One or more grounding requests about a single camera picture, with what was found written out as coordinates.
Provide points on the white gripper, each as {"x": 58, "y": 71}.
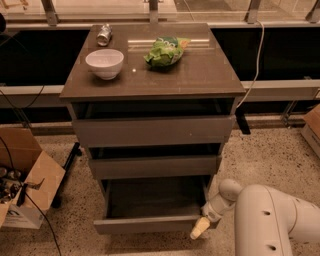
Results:
{"x": 210, "y": 212}

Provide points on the grey bottom drawer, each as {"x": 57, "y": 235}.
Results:
{"x": 161, "y": 204}

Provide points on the grey drawer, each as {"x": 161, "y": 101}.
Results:
{"x": 161, "y": 204}
{"x": 154, "y": 167}
{"x": 153, "y": 131}

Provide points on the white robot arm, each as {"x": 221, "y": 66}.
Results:
{"x": 266, "y": 220}

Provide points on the grey middle drawer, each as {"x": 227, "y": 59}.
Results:
{"x": 154, "y": 167}

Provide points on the grey drawer cabinet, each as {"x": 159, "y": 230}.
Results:
{"x": 201, "y": 84}

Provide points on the grey top drawer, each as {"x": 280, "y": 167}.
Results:
{"x": 153, "y": 131}

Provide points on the open cardboard box left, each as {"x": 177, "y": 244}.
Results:
{"x": 20, "y": 151}

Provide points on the cardboard box right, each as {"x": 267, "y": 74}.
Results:
{"x": 311, "y": 129}

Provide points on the black metal leg left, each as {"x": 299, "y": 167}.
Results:
{"x": 56, "y": 203}

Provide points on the green chip bag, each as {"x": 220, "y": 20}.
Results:
{"x": 166, "y": 51}

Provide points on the white ceramic bowl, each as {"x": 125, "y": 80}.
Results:
{"x": 105, "y": 63}

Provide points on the metal clutter in box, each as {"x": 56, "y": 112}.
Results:
{"x": 11, "y": 186}

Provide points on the silver soda can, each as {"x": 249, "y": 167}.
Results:
{"x": 104, "y": 36}

